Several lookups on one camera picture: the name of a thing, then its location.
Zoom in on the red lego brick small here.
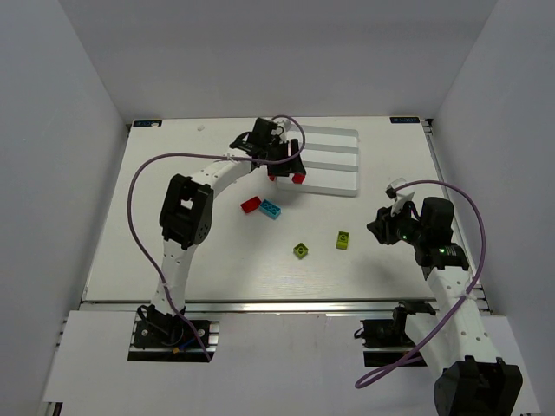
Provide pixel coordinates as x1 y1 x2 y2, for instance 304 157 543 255
291 173 305 184

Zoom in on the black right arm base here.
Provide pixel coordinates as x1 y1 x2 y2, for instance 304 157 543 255
353 301 436 348

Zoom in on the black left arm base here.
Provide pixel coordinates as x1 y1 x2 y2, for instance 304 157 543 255
132 305 200 350

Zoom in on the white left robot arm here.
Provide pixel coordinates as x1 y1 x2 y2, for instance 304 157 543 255
152 133 306 316

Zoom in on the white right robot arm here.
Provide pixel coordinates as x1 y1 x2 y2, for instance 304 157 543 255
367 197 523 415

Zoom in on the white three-compartment tray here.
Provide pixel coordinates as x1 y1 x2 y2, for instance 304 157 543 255
277 125 360 198

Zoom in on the blue lego brick long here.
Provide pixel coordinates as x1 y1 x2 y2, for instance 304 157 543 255
258 199 281 219

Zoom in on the green lego brick square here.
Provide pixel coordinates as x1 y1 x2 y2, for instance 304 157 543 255
293 243 309 259

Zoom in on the blue label right corner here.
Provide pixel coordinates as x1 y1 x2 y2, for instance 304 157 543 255
389 116 421 124

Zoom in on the blue label corner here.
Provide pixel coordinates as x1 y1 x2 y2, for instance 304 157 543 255
389 116 421 124
132 120 162 128

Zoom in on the blue label left corner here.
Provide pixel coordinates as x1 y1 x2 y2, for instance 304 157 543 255
132 120 162 128

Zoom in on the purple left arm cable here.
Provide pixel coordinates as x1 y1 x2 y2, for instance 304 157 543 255
128 114 306 362

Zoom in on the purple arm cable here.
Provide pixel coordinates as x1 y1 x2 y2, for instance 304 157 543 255
128 114 306 362
354 179 486 389

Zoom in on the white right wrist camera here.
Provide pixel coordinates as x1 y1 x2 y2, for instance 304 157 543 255
386 178 415 217

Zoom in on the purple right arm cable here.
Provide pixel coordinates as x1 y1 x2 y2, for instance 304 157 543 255
354 179 486 389

